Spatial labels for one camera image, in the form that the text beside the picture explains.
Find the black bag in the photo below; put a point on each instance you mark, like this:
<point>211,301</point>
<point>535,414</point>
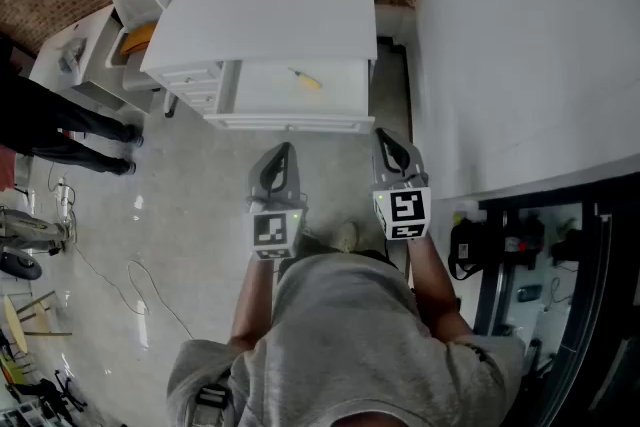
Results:
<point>462,250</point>

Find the wooden stool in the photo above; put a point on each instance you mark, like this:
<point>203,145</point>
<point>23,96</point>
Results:
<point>17,320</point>

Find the white desk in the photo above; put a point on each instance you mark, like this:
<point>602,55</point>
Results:
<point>265,15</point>

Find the white power strip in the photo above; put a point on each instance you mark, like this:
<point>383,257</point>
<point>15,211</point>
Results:
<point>64,197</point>

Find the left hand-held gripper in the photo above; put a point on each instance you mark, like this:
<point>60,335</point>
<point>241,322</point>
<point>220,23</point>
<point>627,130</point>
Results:
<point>272,230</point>

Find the white side table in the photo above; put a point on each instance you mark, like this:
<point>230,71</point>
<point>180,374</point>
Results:
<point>97,65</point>

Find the clear plastic bag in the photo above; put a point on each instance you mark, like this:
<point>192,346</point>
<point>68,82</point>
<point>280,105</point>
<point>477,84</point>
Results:
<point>72,55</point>

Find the person's right forearm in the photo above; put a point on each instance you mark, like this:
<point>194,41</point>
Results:
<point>437,290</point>

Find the black office chair base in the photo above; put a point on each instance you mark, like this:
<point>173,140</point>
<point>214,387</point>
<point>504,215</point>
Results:
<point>60,392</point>

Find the person's left forearm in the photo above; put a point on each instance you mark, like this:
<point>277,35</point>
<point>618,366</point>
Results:
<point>252,305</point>

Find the yellow object on shelf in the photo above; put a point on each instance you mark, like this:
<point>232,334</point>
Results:
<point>139,37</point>

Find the person's grey shirt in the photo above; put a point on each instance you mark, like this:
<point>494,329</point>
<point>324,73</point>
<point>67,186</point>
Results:
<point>345,345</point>

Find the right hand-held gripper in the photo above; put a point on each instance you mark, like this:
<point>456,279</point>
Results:
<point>405,210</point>

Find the black glass door frame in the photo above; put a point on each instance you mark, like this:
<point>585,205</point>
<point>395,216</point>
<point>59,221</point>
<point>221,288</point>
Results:
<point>487,265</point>

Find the large white partition panel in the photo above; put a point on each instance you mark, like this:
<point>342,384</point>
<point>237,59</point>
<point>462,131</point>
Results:
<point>525,55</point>

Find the grey scooter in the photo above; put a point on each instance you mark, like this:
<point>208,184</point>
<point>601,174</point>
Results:
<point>30,230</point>

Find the person's pale shoe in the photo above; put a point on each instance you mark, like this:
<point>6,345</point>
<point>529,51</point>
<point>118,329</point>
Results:
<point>346,236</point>

